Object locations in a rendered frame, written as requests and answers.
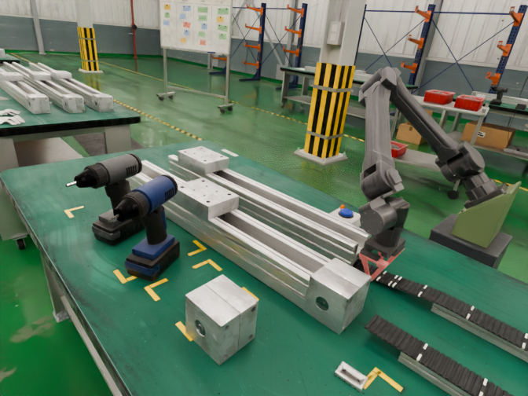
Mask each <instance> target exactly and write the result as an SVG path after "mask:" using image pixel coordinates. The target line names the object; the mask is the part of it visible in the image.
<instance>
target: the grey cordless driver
mask: <svg viewBox="0 0 528 396"><path fill-rule="evenodd" d="M141 170H142V162H141V160H140V158H139V157H138V156H137V155H135V154H133V153H130V154H125V155H122V156H117V157H115V158H111V159H107V160H104V161H101V162H98V163H95V164H93V165H90V166H87V167H86V168H84V171H83V172H82V173H80V174H78V175H76V176H75V178H74V182H72V183H69V184H67V185H66V187H69V186H72V185H77V186H78V187H79V188H88V187H92V188H93V189H98V188H100V187H103V186H104V189H105V192H106V195H107V196H108V197H110V200H111V204H112V210H110V211H107V212H105V213H103V214H100V215H99V216H98V218H99V220H98V221H96V222H94V223H93V225H92V231H93V233H94V236H95V238H97V239H98V240H101V241H103V242H105V243H106V244H109V245H111V246H115V245H117V244H118V243H120V242H122V241H124V240H125V239H127V238H129V237H132V236H133V235H134V234H136V233H139V232H141V231H142V230H143V229H145V227H144V226H143V225H142V220H141V218H140V219H139V220H137V221H135V220H132V219H130V220H127V221H124V222H120V221H118V220H117V219H116V220H114V221H113V222H111V223H108V220H109V219H110V218H112V217H114V214H113V211H114V210H115V209H116V208H117V206H118V205H119V204H120V202H119V201H120V200H121V198H122V197H123V196H125V195H126V194H127V193H130V191H131V189H130V183H129V181H127V180H126V178H130V177H132V176H134V175H136V174H139V173H140V172H141Z"/></svg>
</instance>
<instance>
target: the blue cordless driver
mask: <svg viewBox="0 0 528 396"><path fill-rule="evenodd" d="M177 192H178V184H177V182H176V181H175V180H174V179H173V178H172V177H171V176H170V175H168V174H162V175H160V176H158V177H156V178H153V179H152V180H150V181H148V182H146V183H145V184H143V185H141V186H139V187H137V188H136V189H134V190H132V191H130V192H129V193H127V194H126V195H125V196H123V197H122V198H121V200H120V201H119V202H120V204H119V205H118V206H117V208H116V209H115V210H114V211H113V214H114V217H112V218H110V219H109V220H108V223H111V222H113V221H114V220H116V219H117V220H118V221H120V222H124V221H127V220H130V219H132V220H135V221H137V220H139V219H140V218H141V220H142V225H143V226H144V227H145V232H146V238H145V239H144V240H143V241H141V242H140V243H139V244H137V245H136V246H134V247H133V249H132V253H131V254H130V255H128V256H127V257H126V261H125V268H126V269H127V273H128V274H130V275H132V276H135V277H139V278H141V279H144V280H147V281H151V282H153V281H155V280H156V279H157V278H158V277H159V276H160V275H161V274H162V273H163V272H164V271H165V270H166V269H167V268H168V267H169V266H170V265H171V264H172V263H173V262H174V261H175V260H176V259H177V258H178V257H179V255H180V242H179V241H178V240H175V237H174V236H172V235H170V234H167V231H166V229H167V220H166V215H165V210H164V206H162V204H164V203H166V202H167V201H168V200H170V199H171V198H172V197H173V196H175V195H176V194H177Z"/></svg>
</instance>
